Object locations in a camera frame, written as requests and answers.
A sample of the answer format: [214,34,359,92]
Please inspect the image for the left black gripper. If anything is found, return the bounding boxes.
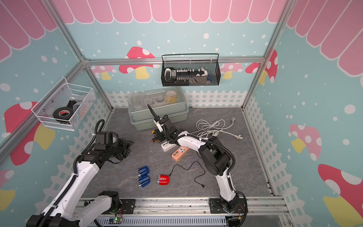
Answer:
[106,138,135,161]

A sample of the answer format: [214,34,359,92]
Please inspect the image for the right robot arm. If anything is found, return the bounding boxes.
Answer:
[147,104,248,227]

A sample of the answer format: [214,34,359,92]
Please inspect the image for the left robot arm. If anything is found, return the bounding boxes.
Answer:
[26,119,134,227]

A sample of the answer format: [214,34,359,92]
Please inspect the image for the blue shaver upper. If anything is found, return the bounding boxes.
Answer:
[137,166,149,177]

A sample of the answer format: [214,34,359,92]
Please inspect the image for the blue shaver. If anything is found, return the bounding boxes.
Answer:
[137,166,149,177]
[137,175,150,188]

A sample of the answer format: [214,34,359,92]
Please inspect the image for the blue shaver lower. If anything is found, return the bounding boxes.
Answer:
[137,175,150,188]

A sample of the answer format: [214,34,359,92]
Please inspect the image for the red electric shaver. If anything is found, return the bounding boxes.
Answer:
[157,175,170,185]

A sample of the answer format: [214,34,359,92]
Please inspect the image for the white power strip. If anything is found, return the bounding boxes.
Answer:
[161,142,177,152]

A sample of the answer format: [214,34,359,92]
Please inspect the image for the orange power strip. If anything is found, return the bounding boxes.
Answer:
[172,146,190,162]

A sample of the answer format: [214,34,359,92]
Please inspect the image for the green plastic storage box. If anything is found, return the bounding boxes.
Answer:
[128,87,189,131]

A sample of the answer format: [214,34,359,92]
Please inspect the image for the yellow tape roll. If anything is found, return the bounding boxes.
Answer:
[165,90,178,103]

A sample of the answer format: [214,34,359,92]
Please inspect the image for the black power strip in basket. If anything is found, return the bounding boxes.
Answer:
[163,68,208,82]

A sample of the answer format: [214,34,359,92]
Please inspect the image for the black tape roll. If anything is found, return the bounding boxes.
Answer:
[53,107,74,124]

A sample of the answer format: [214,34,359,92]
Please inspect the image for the white coiled power cable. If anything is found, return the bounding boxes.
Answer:
[189,117,244,140]

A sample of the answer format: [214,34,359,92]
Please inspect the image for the black cable with plug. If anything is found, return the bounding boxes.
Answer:
[168,161,206,189]

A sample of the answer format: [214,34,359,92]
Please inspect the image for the black wire mesh basket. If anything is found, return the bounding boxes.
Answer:
[161,54,221,87]

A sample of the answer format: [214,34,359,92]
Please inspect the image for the clear acrylic wall bin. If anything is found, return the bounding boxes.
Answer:
[31,78,96,131]

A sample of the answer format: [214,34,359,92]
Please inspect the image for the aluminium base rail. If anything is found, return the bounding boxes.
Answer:
[89,197,294,227]

